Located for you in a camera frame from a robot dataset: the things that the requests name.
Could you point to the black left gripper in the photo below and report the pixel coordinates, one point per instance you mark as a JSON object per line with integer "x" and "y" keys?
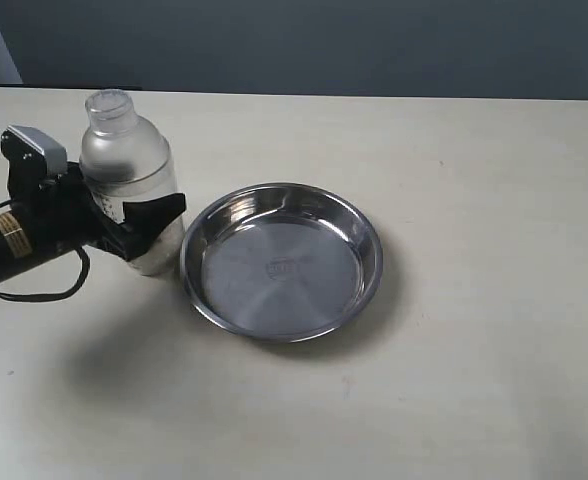
{"x": 58, "y": 212}

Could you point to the clear plastic shaker bottle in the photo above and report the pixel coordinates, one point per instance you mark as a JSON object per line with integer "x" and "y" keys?
{"x": 124, "y": 158}

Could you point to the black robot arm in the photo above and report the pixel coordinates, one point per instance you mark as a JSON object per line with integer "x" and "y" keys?
{"x": 14, "y": 262}

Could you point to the round stainless steel plate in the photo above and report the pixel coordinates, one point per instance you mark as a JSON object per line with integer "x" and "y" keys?
{"x": 281, "y": 262}

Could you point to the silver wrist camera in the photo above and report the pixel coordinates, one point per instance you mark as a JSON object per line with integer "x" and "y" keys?
{"x": 43, "y": 146}

